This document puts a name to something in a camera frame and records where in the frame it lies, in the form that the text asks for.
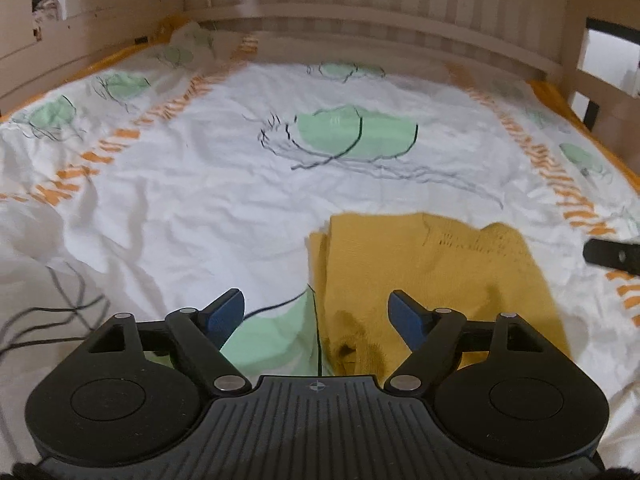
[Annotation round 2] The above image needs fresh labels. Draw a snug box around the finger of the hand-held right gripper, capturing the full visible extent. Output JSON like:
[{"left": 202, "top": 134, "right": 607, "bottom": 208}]
[{"left": 584, "top": 237, "right": 640, "bottom": 277}]

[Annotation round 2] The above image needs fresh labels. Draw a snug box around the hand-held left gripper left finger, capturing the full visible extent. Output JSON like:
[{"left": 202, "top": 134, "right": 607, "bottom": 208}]
[{"left": 85, "top": 288, "right": 253, "bottom": 395}]

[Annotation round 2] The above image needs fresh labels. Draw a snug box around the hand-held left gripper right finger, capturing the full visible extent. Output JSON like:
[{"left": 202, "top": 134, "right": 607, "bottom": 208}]
[{"left": 382, "top": 289, "right": 548, "bottom": 395}]

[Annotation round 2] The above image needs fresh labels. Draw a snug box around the yellow knit garment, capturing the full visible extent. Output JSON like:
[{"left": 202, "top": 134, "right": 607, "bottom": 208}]
[{"left": 306, "top": 212, "right": 573, "bottom": 377}]

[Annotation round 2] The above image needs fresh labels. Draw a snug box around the white printed blanket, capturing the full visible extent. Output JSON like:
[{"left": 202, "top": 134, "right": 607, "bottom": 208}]
[{"left": 0, "top": 22, "right": 640, "bottom": 480}]

